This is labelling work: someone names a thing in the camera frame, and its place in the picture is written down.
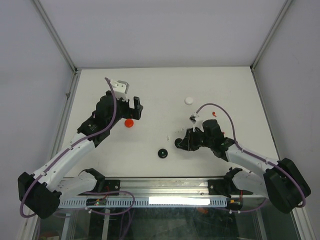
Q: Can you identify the right aluminium frame post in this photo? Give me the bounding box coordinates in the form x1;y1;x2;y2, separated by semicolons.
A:
250;0;294;73

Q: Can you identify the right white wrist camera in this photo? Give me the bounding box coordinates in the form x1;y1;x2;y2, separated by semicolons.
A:
189;112;203;132

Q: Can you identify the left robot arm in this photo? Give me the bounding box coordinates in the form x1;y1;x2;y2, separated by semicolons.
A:
17;90;144;219

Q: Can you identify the aluminium mounting rail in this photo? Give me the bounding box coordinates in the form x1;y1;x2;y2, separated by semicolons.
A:
31;176;300;200

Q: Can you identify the orange earbud case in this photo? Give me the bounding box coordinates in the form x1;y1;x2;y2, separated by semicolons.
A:
124;118;134;128

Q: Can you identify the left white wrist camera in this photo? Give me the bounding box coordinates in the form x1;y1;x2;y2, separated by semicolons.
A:
110;79;130;101

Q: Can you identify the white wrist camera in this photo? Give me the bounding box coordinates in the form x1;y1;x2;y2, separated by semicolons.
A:
110;79;130;101
189;112;203;132

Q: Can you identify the left aluminium frame post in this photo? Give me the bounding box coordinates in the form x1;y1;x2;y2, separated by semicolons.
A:
31;0;77;73

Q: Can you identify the white earbud case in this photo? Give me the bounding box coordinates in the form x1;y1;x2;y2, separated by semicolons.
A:
184;97;194;106

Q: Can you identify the black earbud case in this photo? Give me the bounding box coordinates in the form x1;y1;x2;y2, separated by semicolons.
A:
174;138;183;149
157;148;168;159

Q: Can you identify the aluminium frame post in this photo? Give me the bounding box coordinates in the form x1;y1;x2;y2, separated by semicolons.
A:
31;0;77;73
250;0;294;73

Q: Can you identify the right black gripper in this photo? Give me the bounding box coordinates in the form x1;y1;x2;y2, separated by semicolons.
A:
176;127;213;151

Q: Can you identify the white slotted cable duct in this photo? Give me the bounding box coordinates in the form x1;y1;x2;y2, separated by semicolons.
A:
58;196;228;209

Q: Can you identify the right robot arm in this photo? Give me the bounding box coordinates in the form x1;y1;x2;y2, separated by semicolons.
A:
174;119;311;214

